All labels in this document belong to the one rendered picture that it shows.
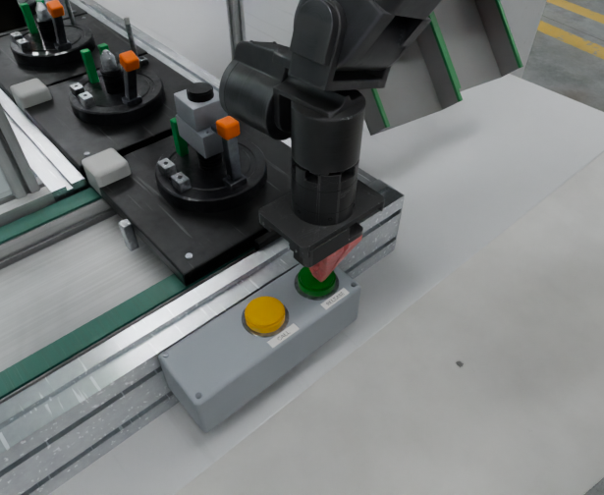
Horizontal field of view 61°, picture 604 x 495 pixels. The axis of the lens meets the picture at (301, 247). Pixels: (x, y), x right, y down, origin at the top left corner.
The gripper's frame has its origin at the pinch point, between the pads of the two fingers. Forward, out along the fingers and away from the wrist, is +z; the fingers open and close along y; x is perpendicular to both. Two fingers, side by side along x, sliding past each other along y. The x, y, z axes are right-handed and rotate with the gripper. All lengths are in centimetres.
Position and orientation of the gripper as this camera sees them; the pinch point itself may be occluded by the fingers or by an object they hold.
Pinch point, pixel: (318, 272)
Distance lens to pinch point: 53.1
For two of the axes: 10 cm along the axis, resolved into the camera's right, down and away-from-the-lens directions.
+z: -0.1, 7.1, 7.1
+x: 6.6, 5.4, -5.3
